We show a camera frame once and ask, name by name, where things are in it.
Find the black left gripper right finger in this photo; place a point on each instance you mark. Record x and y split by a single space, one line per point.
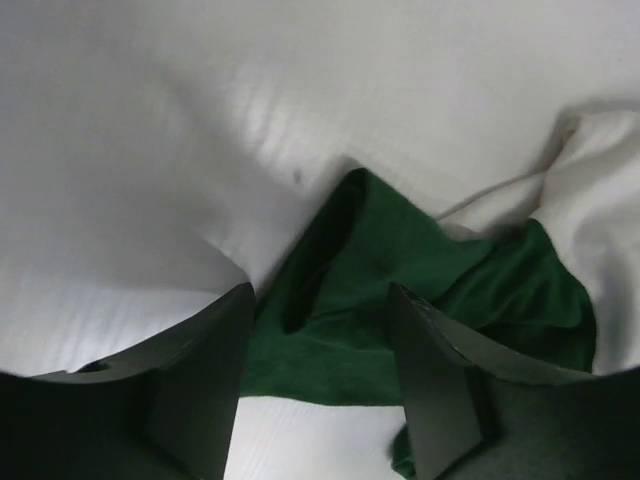
476 409

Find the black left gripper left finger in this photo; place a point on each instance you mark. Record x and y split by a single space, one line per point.
161 409

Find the white green-sleeved Charlie Brown shirt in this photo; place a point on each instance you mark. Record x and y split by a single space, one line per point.
546 265

